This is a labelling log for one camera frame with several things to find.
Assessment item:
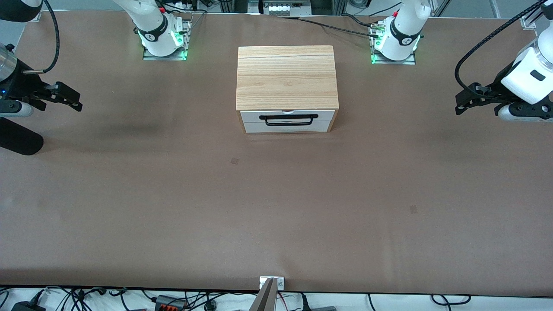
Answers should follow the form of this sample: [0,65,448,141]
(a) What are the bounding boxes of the black looped floor cable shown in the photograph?
[431,294,472,306]

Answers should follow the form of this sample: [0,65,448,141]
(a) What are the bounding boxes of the wooden drawer cabinet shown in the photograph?
[236,45,340,133]

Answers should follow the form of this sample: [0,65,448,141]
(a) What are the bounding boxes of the white drawer with black handle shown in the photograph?
[240,110,336,127]

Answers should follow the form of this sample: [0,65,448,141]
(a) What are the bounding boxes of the silver table edge bracket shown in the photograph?
[259,276,285,291]

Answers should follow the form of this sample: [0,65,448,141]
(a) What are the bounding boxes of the black power adapter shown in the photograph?
[11,301,46,311]

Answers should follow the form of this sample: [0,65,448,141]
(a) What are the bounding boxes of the black connector block orange levers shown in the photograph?
[155,295,188,311]

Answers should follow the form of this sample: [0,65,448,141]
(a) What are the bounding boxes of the grey camera mount pole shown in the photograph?
[249,278,277,311]

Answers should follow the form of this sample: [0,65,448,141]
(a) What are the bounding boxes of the white power strip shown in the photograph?
[263,1,312,16]

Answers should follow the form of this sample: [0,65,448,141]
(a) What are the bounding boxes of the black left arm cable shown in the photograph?
[455,0,553,101]

